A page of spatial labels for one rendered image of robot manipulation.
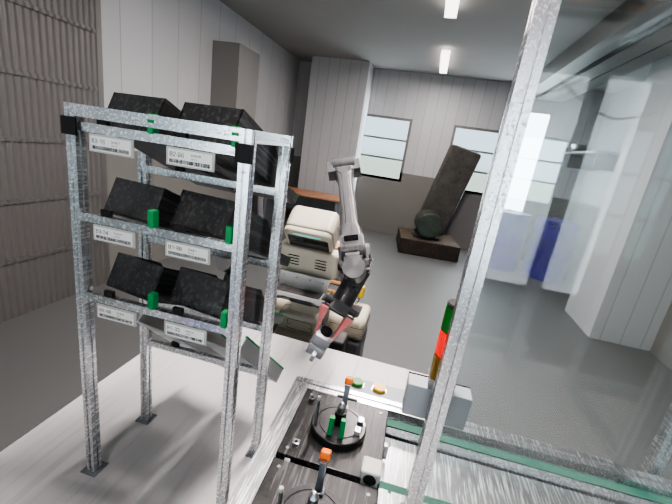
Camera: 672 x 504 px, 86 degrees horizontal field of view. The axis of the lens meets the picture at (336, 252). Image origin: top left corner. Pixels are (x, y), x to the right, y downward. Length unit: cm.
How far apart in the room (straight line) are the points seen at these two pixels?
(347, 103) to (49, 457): 683
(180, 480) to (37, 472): 31
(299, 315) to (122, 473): 91
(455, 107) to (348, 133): 207
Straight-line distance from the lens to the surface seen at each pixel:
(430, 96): 772
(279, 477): 91
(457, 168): 718
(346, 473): 94
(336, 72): 748
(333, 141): 734
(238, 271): 64
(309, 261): 157
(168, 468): 109
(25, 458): 121
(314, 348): 94
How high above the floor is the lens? 166
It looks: 16 degrees down
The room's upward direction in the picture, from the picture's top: 9 degrees clockwise
